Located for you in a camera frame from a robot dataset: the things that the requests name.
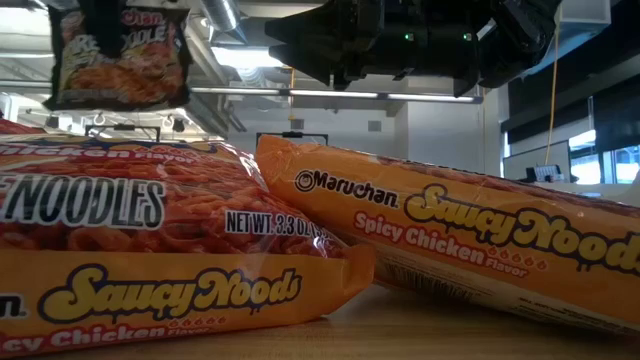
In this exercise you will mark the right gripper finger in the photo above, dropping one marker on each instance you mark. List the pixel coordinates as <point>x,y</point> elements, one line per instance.
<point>330,25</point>
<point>320,65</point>

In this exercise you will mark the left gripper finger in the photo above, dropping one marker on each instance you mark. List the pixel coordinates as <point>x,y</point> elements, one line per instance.
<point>109,25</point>

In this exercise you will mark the black Fire Noodles pack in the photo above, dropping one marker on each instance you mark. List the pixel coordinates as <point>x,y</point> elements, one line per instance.
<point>145,75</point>

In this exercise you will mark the orange Saucy Noods pack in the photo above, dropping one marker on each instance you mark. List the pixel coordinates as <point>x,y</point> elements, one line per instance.
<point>450,245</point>
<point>150,210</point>

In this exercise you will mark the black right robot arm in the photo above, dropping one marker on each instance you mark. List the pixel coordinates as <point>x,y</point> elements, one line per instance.
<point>520,40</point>

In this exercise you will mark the long ceiling light bar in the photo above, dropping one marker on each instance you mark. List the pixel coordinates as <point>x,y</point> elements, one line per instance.
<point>250,91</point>

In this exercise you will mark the white partition panel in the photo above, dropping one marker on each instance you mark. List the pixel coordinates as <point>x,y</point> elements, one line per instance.
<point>530,157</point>

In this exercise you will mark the black desk device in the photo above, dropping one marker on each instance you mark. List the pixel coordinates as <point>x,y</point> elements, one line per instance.
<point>542,172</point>

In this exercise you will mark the grey square wall box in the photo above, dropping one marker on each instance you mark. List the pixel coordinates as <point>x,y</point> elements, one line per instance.
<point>297,124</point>
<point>374,126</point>

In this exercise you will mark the silver round ventilation duct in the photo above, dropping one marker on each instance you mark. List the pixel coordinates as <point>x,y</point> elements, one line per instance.
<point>222,17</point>

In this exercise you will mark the light grey ceiling duct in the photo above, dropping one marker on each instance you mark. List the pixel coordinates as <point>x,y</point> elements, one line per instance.
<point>585,40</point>

